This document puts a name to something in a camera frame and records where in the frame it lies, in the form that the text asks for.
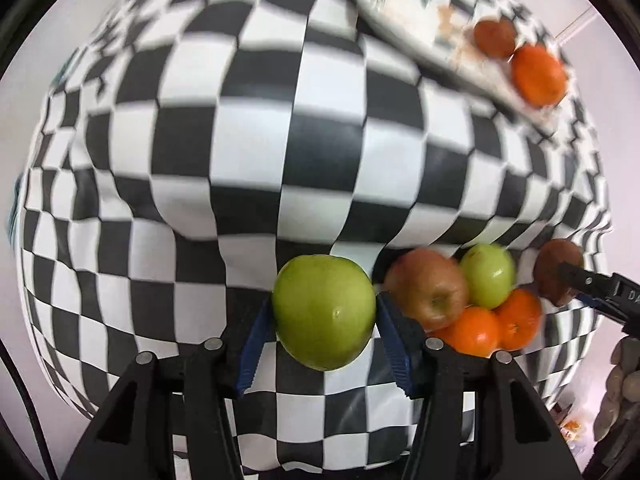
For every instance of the orange tangerine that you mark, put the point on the orange tangerine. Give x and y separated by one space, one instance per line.
520 319
472 332
539 76

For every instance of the white patterned plate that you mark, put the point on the white patterned plate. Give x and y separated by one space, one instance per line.
430 30

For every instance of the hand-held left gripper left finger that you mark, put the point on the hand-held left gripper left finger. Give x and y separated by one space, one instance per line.
251 352

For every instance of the small green apple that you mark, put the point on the small green apple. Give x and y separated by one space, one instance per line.
487 275

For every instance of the red apple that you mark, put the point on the red apple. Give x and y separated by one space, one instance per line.
429 287

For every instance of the large green apple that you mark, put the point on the large green apple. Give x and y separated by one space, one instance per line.
324 311

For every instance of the black white checkered tablecloth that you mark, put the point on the black white checkered tablecloth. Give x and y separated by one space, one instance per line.
200 160

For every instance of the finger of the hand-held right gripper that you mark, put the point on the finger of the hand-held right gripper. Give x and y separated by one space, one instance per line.
585 276
605 309

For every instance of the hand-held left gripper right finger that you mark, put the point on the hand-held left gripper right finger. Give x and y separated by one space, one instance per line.
396 355

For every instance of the person's right hand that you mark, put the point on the person's right hand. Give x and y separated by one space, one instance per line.
617 390

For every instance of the brown kiwi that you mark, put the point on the brown kiwi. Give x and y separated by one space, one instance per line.
552 272
494 37

